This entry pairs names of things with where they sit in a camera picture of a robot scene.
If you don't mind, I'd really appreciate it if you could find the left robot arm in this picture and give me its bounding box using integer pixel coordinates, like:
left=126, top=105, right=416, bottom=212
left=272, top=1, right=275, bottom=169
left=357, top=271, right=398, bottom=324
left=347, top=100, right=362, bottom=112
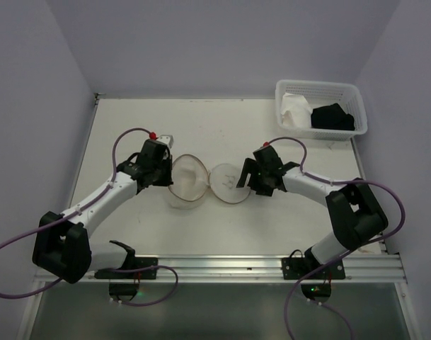
left=32, top=135, right=173, bottom=283

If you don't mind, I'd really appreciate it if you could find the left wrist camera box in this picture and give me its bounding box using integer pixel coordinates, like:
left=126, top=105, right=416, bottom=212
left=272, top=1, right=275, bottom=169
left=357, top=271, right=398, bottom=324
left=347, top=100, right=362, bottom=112
left=157, top=135, right=174, bottom=149

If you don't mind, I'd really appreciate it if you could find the white plastic basket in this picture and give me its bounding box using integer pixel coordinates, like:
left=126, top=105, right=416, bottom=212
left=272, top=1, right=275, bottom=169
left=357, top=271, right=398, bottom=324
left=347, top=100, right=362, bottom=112
left=275, top=79, right=367, bottom=141

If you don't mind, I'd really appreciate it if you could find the white bra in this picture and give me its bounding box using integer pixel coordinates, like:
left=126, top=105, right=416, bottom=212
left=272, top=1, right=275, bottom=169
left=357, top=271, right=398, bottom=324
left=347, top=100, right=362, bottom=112
left=280, top=93, right=313, bottom=129

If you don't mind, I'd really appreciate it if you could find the aluminium rail frame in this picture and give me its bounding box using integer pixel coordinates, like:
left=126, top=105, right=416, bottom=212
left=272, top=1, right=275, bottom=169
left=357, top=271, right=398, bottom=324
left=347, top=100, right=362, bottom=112
left=15, top=92, right=413, bottom=340

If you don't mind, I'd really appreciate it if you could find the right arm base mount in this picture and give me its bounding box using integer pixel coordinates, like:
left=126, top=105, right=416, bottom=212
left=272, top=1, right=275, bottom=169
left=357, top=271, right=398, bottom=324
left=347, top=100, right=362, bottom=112
left=281, top=249, right=347, bottom=305

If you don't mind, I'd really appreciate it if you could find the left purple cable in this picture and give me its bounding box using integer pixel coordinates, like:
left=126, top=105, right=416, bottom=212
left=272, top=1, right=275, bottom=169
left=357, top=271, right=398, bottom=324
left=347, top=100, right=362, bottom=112
left=0, top=127, right=179, bottom=307

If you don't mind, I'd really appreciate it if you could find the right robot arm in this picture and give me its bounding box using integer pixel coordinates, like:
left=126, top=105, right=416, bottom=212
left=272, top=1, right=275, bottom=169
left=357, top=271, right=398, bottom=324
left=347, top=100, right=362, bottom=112
left=236, top=145, right=389, bottom=275

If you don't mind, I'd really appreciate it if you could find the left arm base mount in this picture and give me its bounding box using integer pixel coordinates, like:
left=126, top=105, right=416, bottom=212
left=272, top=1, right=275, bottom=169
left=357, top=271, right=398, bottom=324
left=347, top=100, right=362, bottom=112
left=94, top=255, right=159, bottom=300

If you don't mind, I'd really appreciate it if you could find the black bra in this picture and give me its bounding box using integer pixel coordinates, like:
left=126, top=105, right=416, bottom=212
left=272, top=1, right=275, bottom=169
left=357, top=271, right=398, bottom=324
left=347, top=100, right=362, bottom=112
left=311, top=103, right=355, bottom=131

